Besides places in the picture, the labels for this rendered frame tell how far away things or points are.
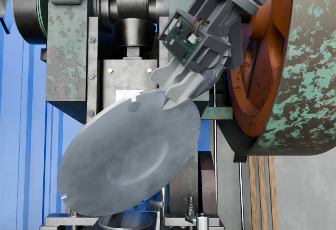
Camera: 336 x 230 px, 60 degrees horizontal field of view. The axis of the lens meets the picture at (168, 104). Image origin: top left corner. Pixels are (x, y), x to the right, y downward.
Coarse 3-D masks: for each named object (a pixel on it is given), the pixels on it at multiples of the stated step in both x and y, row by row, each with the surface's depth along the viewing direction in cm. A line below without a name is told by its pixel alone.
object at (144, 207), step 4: (140, 204) 82; (144, 204) 82; (148, 204) 82; (132, 208) 78; (136, 208) 78; (140, 208) 78; (144, 208) 78; (148, 208) 78; (152, 208) 78; (156, 208) 78; (160, 208) 81; (160, 212) 81; (160, 216) 81; (160, 220) 81; (156, 228) 75
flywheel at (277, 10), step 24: (288, 0) 65; (264, 24) 78; (288, 24) 56; (264, 48) 81; (240, 72) 108; (264, 72) 81; (240, 96) 101; (264, 96) 81; (240, 120) 94; (264, 120) 70
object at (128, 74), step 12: (108, 60) 74; (120, 60) 74; (132, 60) 74; (144, 60) 74; (156, 60) 74; (108, 72) 74; (120, 72) 74; (132, 72) 74; (144, 72) 74; (108, 84) 74; (120, 84) 74; (132, 84) 74; (144, 84) 74; (156, 84) 74; (108, 96) 74; (120, 96) 74; (132, 96) 74
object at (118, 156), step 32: (160, 96) 47; (96, 128) 43; (128, 128) 47; (160, 128) 52; (192, 128) 58; (64, 160) 43; (96, 160) 47; (128, 160) 53; (160, 160) 58; (64, 192) 47; (96, 192) 51; (128, 192) 57
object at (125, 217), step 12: (108, 216) 69; (120, 216) 69; (132, 216) 69; (144, 216) 69; (156, 216) 71; (96, 228) 63; (108, 228) 62; (120, 228) 61; (132, 228) 62; (144, 228) 63
